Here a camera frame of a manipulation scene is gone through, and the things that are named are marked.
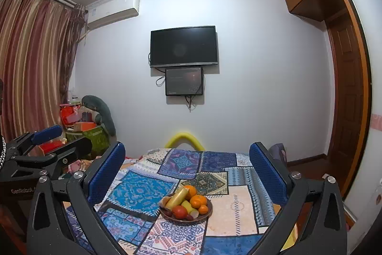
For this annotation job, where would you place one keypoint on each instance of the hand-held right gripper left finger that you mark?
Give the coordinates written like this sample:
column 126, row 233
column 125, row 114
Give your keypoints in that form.
column 107, row 174

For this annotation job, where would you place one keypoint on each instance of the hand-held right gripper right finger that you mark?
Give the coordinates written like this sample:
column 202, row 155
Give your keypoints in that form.
column 268, row 174

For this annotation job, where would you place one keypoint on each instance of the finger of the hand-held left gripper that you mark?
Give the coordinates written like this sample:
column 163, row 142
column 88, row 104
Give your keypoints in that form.
column 74, row 150
column 47, row 134

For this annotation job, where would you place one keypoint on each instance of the dark red dates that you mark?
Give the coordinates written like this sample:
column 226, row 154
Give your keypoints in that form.
column 168, row 212

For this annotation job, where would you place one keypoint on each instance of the yellow banana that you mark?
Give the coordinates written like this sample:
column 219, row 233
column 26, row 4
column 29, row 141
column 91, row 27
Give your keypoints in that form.
column 176, row 198

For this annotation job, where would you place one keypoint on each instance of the small orange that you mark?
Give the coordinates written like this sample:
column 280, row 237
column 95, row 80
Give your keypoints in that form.
column 203, row 209

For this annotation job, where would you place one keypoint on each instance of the brown round plate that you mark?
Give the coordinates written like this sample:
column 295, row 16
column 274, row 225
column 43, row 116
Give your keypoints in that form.
column 206, row 217

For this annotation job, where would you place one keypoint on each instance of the red tomato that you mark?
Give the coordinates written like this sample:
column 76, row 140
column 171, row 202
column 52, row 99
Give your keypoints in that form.
column 179, row 212

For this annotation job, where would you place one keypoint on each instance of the yellow cylinder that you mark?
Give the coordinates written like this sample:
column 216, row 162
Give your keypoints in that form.
column 188, row 207

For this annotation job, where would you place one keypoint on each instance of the dark red plum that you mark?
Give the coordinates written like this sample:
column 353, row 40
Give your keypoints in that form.
column 189, row 217

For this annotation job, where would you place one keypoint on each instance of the flat red box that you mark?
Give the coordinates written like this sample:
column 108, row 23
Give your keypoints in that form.
column 49, row 147

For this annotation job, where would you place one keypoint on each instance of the dark purple bag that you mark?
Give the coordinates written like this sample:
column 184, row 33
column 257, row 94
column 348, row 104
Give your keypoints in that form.
column 279, row 153

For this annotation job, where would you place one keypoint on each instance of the orange cardboard box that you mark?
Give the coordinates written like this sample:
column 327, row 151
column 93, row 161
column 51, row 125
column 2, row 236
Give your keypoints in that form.
column 85, row 126

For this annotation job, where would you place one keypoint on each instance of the red gift box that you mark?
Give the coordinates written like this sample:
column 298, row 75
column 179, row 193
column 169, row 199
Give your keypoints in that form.
column 68, row 116

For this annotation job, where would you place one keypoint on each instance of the blue patchwork blanket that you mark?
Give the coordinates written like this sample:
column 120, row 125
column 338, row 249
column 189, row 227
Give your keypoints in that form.
column 238, row 213

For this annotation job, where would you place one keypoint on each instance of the striped brown curtain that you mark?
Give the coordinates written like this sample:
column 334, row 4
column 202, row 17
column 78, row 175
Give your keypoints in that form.
column 32, row 63

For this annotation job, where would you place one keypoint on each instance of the large plain orange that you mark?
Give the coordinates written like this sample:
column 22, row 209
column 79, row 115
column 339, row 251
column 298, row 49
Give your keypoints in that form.
column 198, row 201

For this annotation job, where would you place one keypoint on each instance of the orange with sticker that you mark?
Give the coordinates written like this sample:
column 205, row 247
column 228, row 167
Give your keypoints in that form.
column 192, row 190

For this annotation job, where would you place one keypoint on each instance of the brown wooden door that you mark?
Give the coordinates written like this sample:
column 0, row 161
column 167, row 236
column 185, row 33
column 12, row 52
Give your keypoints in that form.
column 346, row 99

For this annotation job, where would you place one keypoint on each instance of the white air conditioner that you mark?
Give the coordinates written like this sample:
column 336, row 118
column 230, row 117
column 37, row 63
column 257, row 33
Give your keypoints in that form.
column 116, row 11

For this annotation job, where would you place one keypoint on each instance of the white wardrobe door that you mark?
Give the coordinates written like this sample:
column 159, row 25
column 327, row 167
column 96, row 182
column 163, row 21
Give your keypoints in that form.
column 370, row 63

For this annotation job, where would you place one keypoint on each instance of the small black wall monitor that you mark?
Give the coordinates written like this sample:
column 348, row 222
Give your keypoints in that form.
column 184, row 81

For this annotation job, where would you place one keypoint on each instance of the large black wall television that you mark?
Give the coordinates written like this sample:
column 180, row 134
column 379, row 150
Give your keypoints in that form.
column 183, row 46

